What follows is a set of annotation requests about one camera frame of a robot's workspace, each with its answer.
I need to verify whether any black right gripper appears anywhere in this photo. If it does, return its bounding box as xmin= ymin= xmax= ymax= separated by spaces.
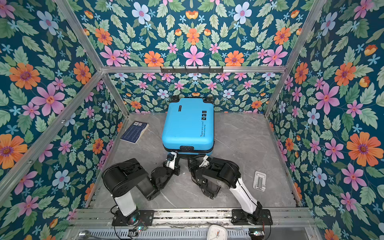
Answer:
xmin=188 ymin=157 xmax=206 ymax=191

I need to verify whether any blue hard-shell suitcase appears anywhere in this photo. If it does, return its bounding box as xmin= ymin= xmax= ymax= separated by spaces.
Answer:
xmin=162 ymin=96 xmax=215 ymax=155

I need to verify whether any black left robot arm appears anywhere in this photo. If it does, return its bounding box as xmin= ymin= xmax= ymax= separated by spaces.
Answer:
xmin=102 ymin=157 xmax=180 ymax=227

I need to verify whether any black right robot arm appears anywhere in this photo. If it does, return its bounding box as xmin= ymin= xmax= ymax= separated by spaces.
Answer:
xmin=187 ymin=155 xmax=263 ymax=225

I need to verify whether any dark blue paperback book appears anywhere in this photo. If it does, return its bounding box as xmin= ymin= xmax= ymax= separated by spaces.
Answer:
xmin=121 ymin=121 xmax=149 ymax=144

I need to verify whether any white desk clock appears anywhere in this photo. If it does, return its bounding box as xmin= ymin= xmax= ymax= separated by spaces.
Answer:
xmin=207 ymin=225 xmax=228 ymax=240

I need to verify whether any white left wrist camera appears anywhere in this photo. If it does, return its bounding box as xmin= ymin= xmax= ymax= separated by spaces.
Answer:
xmin=165 ymin=152 xmax=177 ymax=170

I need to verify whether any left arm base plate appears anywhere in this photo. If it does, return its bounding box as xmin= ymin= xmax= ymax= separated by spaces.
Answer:
xmin=112 ymin=209 xmax=155 ymax=227

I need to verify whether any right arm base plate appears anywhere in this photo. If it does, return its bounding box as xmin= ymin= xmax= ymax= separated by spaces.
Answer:
xmin=231 ymin=209 xmax=273 ymax=226

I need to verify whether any white wall socket plate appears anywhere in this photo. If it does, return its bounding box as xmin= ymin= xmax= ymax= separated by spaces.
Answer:
xmin=253 ymin=171 xmax=267 ymax=192

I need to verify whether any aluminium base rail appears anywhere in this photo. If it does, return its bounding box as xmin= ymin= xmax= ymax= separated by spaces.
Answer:
xmin=67 ymin=207 xmax=317 ymax=232

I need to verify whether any black hook rail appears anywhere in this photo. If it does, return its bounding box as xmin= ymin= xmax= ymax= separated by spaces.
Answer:
xmin=160 ymin=66 xmax=224 ymax=74

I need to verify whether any aluminium cage frame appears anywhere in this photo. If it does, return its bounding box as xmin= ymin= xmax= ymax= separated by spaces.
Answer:
xmin=0 ymin=0 xmax=328 ymax=240

